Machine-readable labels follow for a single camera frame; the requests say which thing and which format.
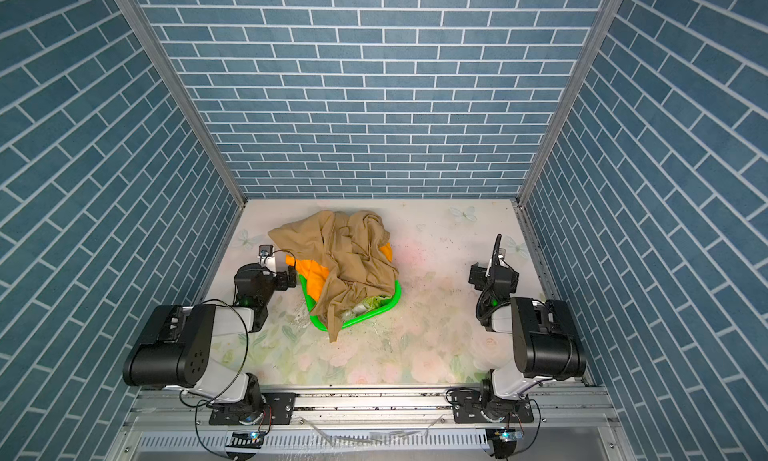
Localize green perforated plastic basket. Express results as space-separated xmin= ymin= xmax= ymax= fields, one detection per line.
xmin=298 ymin=274 xmax=402 ymax=332

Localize tan drawstring shorts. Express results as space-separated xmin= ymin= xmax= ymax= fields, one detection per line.
xmin=268 ymin=210 xmax=399 ymax=342

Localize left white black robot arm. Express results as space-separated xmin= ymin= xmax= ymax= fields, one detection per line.
xmin=122 ymin=261 xmax=297 ymax=424

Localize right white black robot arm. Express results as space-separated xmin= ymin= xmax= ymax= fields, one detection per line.
xmin=468 ymin=261 xmax=587 ymax=405

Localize orange shorts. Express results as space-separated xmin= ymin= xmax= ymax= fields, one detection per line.
xmin=286 ymin=243 xmax=393 ymax=283

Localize light green garment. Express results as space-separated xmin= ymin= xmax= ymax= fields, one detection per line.
xmin=342 ymin=296 xmax=391 ymax=322

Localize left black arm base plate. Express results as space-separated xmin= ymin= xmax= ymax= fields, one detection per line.
xmin=209 ymin=392 xmax=297 ymax=426

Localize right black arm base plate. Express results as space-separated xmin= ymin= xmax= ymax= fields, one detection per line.
xmin=445 ymin=387 xmax=534 ymax=424

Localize right aluminium corner post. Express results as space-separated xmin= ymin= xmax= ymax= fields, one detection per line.
xmin=517 ymin=0 xmax=624 ymax=208

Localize aluminium corner post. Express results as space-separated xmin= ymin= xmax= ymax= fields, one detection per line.
xmin=517 ymin=0 xmax=624 ymax=208
xmin=114 ymin=0 xmax=247 ymax=209

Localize aluminium front rail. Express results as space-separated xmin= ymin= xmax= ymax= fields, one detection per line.
xmin=124 ymin=383 xmax=620 ymax=432

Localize left aluminium corner post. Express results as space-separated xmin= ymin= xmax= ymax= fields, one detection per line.
xmin=114 ymin=0 xmax=247 ymax=209

